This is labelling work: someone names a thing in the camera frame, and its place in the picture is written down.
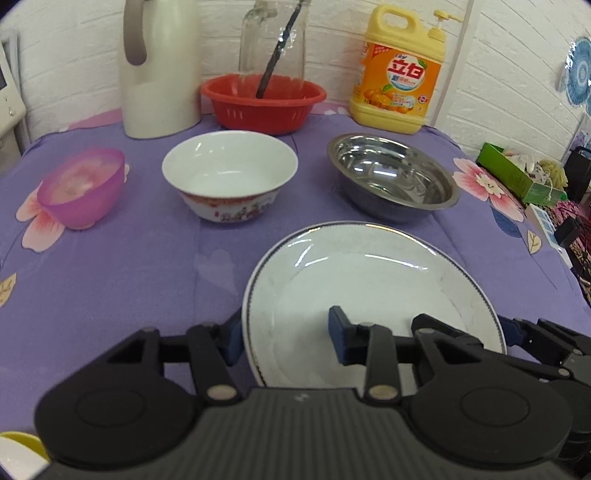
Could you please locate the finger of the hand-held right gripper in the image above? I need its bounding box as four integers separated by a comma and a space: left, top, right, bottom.
501, 316, 566, 354
503, 352, 568, 381

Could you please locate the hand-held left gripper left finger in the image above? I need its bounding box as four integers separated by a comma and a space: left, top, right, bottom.
99, 318, 243, 402

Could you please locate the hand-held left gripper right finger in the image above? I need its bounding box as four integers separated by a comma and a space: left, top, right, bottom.
329, 305, 491, 403

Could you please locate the dark-rimmed white plate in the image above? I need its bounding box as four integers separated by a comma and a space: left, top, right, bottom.
241, 222, 507, 388

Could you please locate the stainless steel bowl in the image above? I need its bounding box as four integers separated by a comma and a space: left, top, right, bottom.
327, 133, 461, 223

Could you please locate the white ceramic bowl red pattern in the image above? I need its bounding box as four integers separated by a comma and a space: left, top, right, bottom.
161, 131, 299, 224

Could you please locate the pink plastic bowl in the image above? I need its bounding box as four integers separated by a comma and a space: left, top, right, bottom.
37, 148, 126, 230

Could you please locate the yellow plate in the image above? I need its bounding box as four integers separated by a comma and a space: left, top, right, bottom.
0, 431, 49, 462

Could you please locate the dark patterned cloth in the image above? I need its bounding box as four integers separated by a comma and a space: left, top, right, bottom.
554, 198, 591, 308

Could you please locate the purple floral tablecloth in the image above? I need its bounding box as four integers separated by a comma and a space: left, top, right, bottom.
0, 102, 591, 467

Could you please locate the small black device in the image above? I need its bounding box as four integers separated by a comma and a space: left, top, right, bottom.
554, 217, 585, 247

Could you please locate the green cardboard box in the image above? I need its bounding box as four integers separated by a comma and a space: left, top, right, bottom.
476, 141, 568, 207

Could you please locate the red plastic basket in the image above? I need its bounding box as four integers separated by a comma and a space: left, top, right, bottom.
200, 74, 327, 137

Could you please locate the yellow detergent pump bottle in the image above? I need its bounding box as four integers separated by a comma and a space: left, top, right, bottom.
349, 4, 462, 136

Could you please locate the black stick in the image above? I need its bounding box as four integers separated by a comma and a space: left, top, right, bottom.
255, 0, 311, 99

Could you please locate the clear glass jar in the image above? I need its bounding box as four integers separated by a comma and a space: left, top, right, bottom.
239, 0, 309, 93

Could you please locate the white appliance with screen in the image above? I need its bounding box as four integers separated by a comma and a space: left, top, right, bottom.
0, 32, 28, 160

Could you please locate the small wall picture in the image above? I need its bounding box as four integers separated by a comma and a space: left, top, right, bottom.
566, 115, 591, 162

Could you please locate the blue paper fan wall decoration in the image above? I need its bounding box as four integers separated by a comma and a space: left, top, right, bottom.
554, 37, 591, 108

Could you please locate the white thermos jug grey handle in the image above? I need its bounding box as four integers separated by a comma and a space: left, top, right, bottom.
119, 0, 202, 139

